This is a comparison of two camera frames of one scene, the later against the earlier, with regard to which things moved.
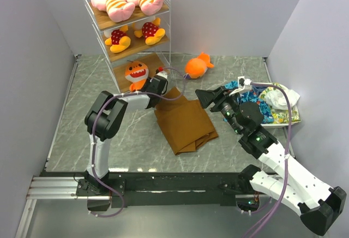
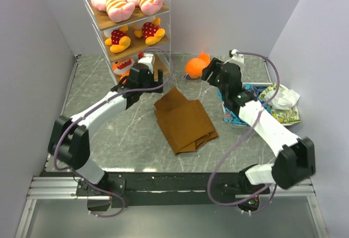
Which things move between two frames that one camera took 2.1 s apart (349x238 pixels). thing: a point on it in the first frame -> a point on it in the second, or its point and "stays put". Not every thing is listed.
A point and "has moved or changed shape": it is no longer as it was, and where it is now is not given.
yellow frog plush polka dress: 119,39 stays put
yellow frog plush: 152,33 stays put
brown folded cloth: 186,122 stays put
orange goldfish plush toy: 196,67 stays put
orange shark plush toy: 136,72 has moved or changed shape
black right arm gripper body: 226,105 -> 214,67
